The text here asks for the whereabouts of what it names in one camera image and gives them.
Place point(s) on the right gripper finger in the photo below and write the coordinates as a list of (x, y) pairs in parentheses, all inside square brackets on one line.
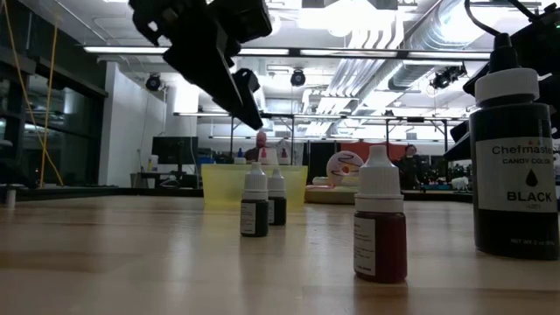
[(460, 142)]

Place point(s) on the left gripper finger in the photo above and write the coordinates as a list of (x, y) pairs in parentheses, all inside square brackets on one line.
[(254, 85), (210, 70)]

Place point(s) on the large black food coloring bottle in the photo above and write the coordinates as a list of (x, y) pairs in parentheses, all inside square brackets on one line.
[(516, 175)]

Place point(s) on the large blue food coloring bottle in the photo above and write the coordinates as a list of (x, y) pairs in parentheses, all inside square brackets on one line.
[(240, 159)]

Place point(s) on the large red food coloring bottle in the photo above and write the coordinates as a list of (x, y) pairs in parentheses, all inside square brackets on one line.
[(263, 161)]

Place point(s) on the small dark food coloring bottle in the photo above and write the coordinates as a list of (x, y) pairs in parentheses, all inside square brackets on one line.
[(279, 210), (256, 219)]

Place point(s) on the small red-orange food coloring bottle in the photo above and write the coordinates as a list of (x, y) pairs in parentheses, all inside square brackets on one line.
[(385, 245)]

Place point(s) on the black ceiling spotlight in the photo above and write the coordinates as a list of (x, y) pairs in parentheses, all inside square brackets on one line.
[(298, 78), (153, 82)]

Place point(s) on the person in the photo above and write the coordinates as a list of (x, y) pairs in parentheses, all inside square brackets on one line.
[(261, 140), (410, 168)]

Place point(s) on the black computer monitor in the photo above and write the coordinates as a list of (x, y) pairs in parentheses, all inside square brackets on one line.
[(175, 150)]

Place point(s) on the long overhead light bar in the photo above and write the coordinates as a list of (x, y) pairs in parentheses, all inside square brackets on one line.
[(350, 53)]

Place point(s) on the yellow translucent plastic tray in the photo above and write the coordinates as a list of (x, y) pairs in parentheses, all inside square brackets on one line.
[(219, 188)]

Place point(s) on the pink iced toy donut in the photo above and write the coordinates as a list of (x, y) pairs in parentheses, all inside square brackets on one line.
[(321, 181)]

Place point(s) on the purple iced toy donut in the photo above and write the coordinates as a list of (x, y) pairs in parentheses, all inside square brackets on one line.
[(334, 172)]

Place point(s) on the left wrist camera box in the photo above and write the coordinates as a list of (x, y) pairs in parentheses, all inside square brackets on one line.
[(245, 19)]

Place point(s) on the black ceiling camera rig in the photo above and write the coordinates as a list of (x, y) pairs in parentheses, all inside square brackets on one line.
[(446, 76)]

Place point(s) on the black metal table frame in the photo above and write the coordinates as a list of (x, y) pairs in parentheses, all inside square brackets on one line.
[(109, 191)]

